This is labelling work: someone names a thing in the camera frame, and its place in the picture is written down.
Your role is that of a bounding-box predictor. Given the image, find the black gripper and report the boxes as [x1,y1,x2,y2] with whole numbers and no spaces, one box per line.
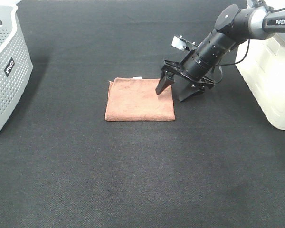
[155,59,215,102]

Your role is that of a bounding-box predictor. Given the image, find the brown towel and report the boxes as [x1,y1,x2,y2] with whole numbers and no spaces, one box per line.
[104,77,175,121]

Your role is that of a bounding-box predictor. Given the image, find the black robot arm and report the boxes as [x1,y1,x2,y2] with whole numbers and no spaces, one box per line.
[156,0,285,101]

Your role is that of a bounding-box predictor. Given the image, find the white plastic storage bin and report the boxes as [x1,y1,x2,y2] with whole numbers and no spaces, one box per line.
[236,33,285,130]

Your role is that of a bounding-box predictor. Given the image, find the black table mat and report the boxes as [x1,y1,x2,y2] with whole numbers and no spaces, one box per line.
[0,0,285,228]

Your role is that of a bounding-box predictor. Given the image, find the grey perforated laundry basket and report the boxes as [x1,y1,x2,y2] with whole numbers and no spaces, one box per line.
[0,2,33,131]

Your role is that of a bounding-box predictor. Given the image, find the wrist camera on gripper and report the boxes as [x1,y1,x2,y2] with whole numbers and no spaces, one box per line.
[171,36,198,51]

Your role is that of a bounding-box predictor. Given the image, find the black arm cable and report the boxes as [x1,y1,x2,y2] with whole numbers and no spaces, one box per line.
[213,39,251,84]

